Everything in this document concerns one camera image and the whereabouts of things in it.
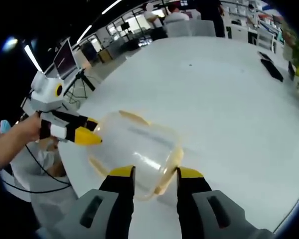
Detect white mesh-back chair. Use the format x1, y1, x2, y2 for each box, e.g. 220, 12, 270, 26
165, 21, 190, 38

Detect clear container yellow plastic buckles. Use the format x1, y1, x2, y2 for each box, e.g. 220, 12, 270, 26
86, 109, 185, 202

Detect black keyboard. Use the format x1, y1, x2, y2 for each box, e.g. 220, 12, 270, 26
260, 58, 285, 83

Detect person's left hand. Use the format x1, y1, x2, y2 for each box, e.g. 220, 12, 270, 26
18, 112, 42, 143

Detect shelf of white boxes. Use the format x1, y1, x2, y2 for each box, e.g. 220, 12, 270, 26
225, 0, 282, 25

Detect large dark text screen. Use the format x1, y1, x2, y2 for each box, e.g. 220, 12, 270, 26
53, 39, 78, 78

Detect white solid-back chair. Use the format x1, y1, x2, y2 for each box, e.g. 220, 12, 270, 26
189, 19, 216, 37

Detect black flat device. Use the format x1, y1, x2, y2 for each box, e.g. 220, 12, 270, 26
257, 51, 274, 63

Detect blue face mask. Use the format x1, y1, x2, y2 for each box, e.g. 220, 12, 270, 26
0, 119, 12, 134

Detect small black stand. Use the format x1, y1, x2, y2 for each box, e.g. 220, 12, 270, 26
288, 61, 297, 77

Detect white office chair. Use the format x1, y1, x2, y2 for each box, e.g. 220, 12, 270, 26
256, 31, 278, 52

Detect ceiling light strip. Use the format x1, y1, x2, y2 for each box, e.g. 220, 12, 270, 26
24, 44, 43, 73
102, 0, 130, 14
77, 24, 92, 43

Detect black cable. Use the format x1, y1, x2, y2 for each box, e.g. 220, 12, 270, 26
0, 143, 73, 194

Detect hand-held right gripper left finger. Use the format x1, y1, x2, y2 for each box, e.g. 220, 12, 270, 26
54, 165, 137, 239

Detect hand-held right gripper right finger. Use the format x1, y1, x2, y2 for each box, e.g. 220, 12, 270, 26
175, 167, 272, 239

